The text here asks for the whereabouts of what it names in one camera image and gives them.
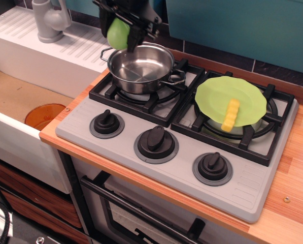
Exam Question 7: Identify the black right burner grate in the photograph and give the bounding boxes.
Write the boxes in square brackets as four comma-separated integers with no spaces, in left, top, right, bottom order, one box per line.
[171,71,298,166]

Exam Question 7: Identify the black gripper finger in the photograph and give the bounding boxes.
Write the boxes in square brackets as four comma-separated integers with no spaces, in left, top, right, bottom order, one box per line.
[127,25,147,53]
[99,8,115,38]

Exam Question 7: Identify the black left burner grate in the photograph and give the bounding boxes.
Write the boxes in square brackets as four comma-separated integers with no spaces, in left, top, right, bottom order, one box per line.
[89,59,206,127]

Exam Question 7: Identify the light green plastic plate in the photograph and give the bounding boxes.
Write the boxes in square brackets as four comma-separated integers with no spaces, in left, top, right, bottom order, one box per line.
[195,76,267,127]

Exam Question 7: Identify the grey toy stove top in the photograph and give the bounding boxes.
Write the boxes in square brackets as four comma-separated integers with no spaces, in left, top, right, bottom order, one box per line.
[55,66,299,224]

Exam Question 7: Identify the yellow crinkle fry toy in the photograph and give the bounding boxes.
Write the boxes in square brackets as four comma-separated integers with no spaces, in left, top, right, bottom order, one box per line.
[221,99,240,132]

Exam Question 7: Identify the black middle stove knob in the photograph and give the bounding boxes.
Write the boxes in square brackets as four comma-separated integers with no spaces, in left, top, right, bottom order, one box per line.
[133,126,179,164]

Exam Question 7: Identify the oven door with window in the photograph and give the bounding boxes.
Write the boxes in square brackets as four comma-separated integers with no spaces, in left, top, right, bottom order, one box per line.
[72,158,250,243]

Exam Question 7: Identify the white toy sink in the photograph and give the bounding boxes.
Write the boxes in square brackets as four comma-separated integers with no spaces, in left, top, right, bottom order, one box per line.
[0,7,108,194]

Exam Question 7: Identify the black right stove knob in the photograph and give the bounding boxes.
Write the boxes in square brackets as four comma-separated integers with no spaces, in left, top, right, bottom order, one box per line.
[192,152,233,187]

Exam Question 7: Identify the black stove knob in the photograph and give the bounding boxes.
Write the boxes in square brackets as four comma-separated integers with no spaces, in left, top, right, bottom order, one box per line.
[192,152,233,187]
[133,126,179,164]
[89,109,125,139]

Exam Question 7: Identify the grey toy faucet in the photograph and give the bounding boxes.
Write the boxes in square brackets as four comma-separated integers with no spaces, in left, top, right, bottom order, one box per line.
[32,0,72,43]

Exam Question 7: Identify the stainless steel pot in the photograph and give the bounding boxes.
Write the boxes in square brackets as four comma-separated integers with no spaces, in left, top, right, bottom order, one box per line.
[100,42,186,95]

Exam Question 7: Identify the orange plastic sink drain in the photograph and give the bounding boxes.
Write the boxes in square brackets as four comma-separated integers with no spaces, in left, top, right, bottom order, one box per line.
[24,103,65,131]

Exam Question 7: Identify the black burner grate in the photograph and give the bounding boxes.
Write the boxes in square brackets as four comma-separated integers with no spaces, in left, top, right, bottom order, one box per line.
[171,71,298,166]
[89,59,206,127]

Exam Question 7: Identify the small green pear toy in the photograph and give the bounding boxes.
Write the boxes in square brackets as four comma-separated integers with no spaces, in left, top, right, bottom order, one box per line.
[107,18,130,50]

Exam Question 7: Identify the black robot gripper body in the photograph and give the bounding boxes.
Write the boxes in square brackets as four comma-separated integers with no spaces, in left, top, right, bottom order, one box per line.
[93,0,162,39]

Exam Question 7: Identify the wooden drawer fronts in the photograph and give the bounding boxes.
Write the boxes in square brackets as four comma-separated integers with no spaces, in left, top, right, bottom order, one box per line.
[0,160,89,243]

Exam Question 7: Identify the black oven door handle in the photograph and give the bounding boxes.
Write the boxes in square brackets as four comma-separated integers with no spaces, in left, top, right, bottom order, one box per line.
[80,174,205,243]

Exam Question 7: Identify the black braided cable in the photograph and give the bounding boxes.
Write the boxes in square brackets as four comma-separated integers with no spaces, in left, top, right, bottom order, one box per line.
[0,199,14,244]

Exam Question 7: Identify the black left stove knob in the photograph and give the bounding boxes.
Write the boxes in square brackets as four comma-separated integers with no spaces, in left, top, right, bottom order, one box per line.
[89,109,125,139]

